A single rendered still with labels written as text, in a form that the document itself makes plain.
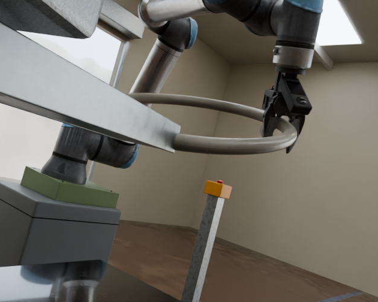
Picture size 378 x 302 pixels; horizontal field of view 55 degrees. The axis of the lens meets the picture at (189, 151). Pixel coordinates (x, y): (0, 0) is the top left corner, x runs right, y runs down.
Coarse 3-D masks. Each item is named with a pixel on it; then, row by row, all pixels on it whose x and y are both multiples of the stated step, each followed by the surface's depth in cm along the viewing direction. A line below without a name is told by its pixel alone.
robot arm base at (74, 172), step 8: (48, 160) 153; (56, 160) 150; (64, 160) 150; (72, 160) 150; (80, 160) 153; (48, 168) 149; (56, 168) 148; (64, 168) 149; (72, 168) 150; (80, 168) 153; (56, 176) 147; (64, 176) 148; (72, 176) 149; (80, 176) 153; (80, 184) 153
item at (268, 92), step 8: (280, 72) 90; (288, 72) 85; (296, 72) 85; (304, 72) 86; (272, 88) 94; (264, 96) 94; (272, 96) 89; (280, 96) 86; (264, 104) 94; (280, 104) 87; (280, 112) 88; (288, 112) 88
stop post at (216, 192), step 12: (204, 192) 219; (216, 192) 215; (228, 192) 220; (216, 204) 215; (204, 216) 218; (216, 216) 217; (204, 228) 216; (216, 228) 219; (204, 240) 215; (204, 252) 213; (192, 264) 216; (204, 264) 215; (192, 276) 214; (204, 276) 217; (192, 288) 212; (192, 300) 211
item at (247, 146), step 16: (144, 96) 102; (160, 96) 104; (176, 96) 106; (192, 96) 107; (240, 112) 102; (256, 112) 98; (288, 128) 80; (176, 144) 63; (192, 144) 62; (208, 144) 63; (224, 144) 63; (240, 144) 64; (256, 144) 66; (272, 144) 68; (288, 144) 73
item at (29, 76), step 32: (0, 32) 26; (0, 64) 27; (32, 64) 30; (64, 64) 33; (0, 96) 34; (32, 96) 31; (64, 96) 34; (96, 96) 39; (128, 96) 45; (96, 128) 48; (128, 128) 47; (160, 128) 56
